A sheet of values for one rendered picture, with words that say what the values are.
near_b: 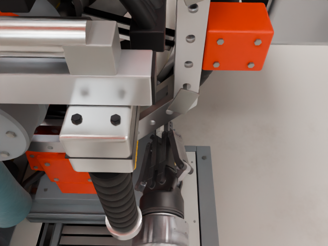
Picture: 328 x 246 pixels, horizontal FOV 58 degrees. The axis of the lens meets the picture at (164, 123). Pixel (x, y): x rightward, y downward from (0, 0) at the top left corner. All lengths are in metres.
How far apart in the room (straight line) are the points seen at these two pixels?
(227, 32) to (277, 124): 1.13
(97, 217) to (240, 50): 0.77
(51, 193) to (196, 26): 0.78
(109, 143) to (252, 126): 1.28
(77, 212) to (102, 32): 0.92
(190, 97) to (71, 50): 0.32
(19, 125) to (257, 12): 0.34
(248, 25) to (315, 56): 1.55
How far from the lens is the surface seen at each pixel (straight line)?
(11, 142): 0.39
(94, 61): 0.20
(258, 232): 1.23
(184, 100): 0.49
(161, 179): 0.51
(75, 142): 0.22
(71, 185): 0.78
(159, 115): 0.53
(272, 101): 1.60
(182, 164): 0.50
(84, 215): 1.05
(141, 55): 0.22
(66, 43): 0.20
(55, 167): 0.71
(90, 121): 0.22
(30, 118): 0.37
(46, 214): 1.09
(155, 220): 0.46
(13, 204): 0.68
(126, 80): 0.20
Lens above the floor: 1.12
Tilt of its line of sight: 52 degrees down
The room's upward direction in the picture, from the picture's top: straight up
